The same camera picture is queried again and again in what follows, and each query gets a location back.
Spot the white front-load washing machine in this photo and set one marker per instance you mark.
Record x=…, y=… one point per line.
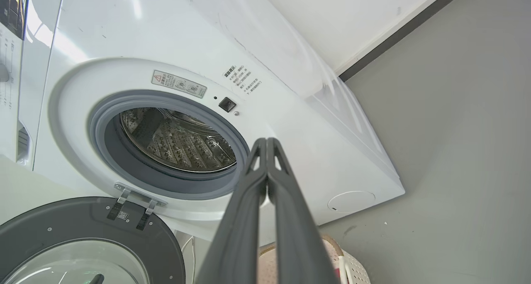
x=166, y=35

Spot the dark baseboard strip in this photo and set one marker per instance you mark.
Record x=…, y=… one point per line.
x=398, y=34

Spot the grey rubber door gasket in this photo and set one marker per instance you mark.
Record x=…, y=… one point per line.
x=99, y=134

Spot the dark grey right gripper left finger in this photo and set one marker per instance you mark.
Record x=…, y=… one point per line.
x=238, y=238

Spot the black door latch socket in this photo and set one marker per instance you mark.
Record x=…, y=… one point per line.
x=227, y=104

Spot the warning sticker with triangle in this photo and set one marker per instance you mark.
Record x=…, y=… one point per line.
x=179, y=84

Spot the metal door hinge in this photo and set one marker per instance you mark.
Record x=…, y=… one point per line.
x=124, y=194

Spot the stainless steel washing machine drum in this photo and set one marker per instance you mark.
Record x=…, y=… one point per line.
x=182, y=145

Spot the round white filter cover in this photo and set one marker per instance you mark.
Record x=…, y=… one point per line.
x=351, y=201

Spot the cream laundry basket brown rim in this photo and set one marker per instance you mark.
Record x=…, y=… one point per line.
x=352, y=269

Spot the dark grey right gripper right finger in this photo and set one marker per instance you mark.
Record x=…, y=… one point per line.
x=300, y=242

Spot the white round control knob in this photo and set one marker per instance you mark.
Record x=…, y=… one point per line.
x=3, y=73

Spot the white detergent drawer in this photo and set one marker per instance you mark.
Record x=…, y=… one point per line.
x=23, y=145

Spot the grey round washer door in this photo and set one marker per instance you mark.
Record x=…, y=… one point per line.
x=83, y=226

